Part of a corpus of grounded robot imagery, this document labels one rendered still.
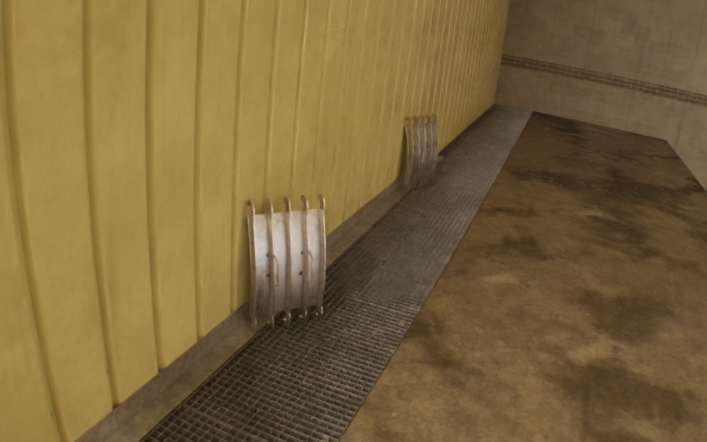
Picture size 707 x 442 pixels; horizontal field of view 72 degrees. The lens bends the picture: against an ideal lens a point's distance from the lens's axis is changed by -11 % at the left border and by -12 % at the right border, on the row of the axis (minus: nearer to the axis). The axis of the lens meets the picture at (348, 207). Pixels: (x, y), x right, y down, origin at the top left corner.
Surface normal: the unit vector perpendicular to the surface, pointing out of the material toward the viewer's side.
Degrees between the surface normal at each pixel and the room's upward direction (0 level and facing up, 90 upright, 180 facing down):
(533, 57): 90
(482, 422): 0
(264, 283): 88
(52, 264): 90
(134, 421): 0
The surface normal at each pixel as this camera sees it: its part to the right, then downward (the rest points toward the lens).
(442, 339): 0.10, -0.93
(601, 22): -0.39, 0.30
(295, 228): 0.47, 0.03
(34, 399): 0.92, 0.22
